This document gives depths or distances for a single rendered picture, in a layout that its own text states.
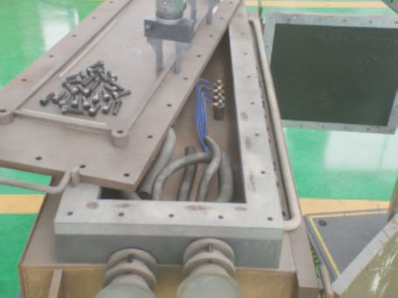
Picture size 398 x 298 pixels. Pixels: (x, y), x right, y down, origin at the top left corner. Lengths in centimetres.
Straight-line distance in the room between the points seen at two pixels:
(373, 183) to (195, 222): 254
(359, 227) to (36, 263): 181
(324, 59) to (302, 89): 17
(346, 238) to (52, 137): 167
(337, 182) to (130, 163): 241
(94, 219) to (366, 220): 185
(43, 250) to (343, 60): 168
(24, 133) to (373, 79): 169
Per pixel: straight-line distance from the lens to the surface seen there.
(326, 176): 358
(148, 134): 136
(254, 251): 120
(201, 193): 131
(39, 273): 127
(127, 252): 118
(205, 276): 112
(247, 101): 155
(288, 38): 251
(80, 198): 122
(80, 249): 121
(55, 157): 130
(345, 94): 267
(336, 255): 262
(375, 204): 346
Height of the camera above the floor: 212
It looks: 33 degrees down
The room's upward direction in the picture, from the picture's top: 3 degrees clockwise
